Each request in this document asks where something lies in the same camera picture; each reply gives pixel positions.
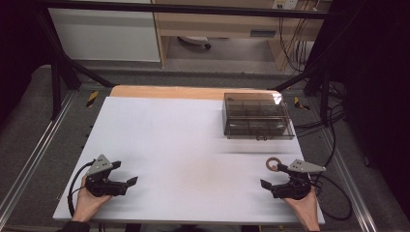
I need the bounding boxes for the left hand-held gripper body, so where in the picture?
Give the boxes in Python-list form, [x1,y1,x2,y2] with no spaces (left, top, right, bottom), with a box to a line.
[84,154,130,198]

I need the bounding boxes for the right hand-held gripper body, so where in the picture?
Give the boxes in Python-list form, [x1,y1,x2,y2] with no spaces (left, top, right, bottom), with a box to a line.
[271,159,327,201]

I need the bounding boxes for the brown ring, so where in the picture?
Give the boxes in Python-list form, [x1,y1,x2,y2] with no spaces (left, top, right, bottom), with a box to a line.
[265,157,282,173]

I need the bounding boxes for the person's left hand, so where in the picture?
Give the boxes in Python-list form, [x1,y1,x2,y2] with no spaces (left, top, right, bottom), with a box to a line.
[71,174,113,223]

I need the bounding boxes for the person's right hand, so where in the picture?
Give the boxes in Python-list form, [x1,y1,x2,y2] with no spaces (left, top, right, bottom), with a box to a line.
[282,188,321,226]

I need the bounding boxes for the white table cover sheet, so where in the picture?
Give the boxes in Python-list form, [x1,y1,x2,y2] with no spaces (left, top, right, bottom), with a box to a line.
[52,96,326,225]

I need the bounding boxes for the clear smoky plastic drawer box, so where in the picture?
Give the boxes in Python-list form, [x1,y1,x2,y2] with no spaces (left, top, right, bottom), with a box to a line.
[221,92,296,142]

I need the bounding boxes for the yellow black tape marker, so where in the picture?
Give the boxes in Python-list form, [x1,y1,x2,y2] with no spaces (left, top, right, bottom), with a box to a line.
[293,96,310,111]
[85,90,100,108]

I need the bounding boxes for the dark curtain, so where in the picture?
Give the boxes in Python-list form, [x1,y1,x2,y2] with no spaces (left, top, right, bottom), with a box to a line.
[0,0,52,121]
[317,0,410,221]

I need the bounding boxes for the white cabinet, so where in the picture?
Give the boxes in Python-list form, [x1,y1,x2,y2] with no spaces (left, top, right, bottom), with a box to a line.
[47,0,161,63]

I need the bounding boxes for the white chair base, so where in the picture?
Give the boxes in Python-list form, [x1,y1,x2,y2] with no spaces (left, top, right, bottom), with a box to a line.
[177,35,213,50]

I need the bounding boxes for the light wooden desk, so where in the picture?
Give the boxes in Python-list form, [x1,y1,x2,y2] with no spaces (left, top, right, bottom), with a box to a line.
[151,0,333,70]

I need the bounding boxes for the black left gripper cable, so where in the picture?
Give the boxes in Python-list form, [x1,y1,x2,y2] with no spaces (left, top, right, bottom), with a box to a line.
[67,159,97,218]

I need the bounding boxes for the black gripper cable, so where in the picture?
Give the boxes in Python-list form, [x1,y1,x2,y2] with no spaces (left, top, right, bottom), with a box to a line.
[67,159,97,218]
[308,172,354,222]

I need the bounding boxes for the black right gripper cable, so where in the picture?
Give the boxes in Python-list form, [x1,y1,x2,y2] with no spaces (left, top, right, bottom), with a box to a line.
[308,172,354,222]

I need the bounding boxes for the aluminium floor rail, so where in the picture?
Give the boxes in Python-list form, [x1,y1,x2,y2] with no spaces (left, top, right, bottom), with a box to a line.
[317,127,379,232]
[0,91,77,220]

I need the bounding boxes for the black floor cable bundle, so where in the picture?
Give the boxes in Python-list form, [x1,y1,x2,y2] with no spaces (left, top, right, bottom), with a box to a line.
[293,81,347,168]

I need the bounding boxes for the black metal frame leg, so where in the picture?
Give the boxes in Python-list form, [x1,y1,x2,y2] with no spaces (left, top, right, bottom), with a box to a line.
[34,9,116,122]
[274,13,347,128]

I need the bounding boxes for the hanging black cables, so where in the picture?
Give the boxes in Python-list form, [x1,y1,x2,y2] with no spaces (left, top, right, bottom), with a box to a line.
[278,0,323,73]

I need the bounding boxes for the white wall socket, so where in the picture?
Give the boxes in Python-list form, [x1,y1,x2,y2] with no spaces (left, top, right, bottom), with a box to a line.
[272,0,299,11]

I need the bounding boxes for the black metal frame crossbar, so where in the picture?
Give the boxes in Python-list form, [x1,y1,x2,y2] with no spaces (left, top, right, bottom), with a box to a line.
[34,0,343,20]

